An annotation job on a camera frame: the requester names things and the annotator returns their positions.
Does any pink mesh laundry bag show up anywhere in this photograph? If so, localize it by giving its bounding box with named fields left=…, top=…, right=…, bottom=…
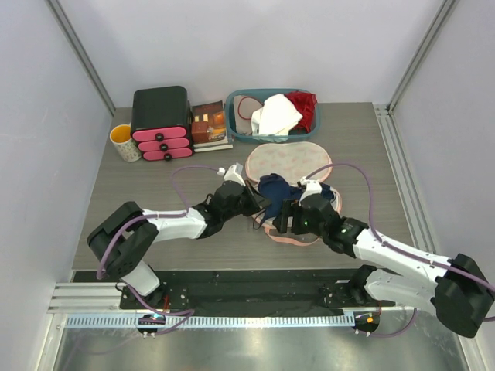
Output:
left=245, top=142, right=332, bottom=247

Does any navy blue bra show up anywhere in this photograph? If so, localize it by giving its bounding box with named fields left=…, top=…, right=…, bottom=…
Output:
left=255, top=173, right=335, bottom=228

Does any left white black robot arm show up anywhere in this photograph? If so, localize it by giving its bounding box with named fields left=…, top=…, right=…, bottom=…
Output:
left=87, top=181, right=270, bottom=308

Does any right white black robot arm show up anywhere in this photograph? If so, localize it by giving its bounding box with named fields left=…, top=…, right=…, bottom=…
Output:
left=274, top=194, right=494, bottom=338

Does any teal plastic basket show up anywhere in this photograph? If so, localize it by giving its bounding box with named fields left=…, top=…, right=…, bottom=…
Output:
left=224, top=88, right=321, bottom=143

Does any stack of books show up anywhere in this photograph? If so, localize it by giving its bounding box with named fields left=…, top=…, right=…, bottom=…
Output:
left=191, top=100, right=231, bottom=151

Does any white cloth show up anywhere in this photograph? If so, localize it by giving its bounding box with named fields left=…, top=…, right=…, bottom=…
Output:
left=251, top=94, right=303, bottom=136

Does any grey cloth with red loop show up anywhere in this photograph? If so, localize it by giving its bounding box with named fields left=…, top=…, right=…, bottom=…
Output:
left=233, top=95, right=263, bottom=135

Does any red garment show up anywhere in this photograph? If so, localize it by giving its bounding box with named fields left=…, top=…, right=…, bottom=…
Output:
left=285, top=90, right=317, bottom=133

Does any black pink drawer organizer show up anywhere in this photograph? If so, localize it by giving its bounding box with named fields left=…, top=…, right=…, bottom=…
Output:
left=131, top=86, right=193, bottom=162

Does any yellow inside patterned mug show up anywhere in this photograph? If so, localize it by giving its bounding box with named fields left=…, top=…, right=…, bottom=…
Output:
left=109, top=124, right=142, bottom=162

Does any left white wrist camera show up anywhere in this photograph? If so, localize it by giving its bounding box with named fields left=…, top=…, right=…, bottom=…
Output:
left=217, top=162, right=245, bottom=186

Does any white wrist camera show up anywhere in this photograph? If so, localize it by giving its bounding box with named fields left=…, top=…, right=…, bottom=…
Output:
left=217, top=162, right=245, bottom=186
left=298, top=178, right=322, bottom=202

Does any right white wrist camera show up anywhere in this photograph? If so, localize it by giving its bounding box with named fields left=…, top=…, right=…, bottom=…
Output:
left=298, top=178, right=322, bottom=202

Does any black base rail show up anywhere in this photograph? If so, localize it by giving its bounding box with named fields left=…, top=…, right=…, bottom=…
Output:
left=119, top=270, right=387, bottom=316

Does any white slotted cable duct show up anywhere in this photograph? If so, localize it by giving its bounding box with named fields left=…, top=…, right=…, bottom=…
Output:
left=65, top=312, right=355, bottom=329

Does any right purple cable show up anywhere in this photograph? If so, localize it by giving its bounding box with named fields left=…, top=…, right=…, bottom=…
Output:
left=301, top=162, right=495, bottom=337

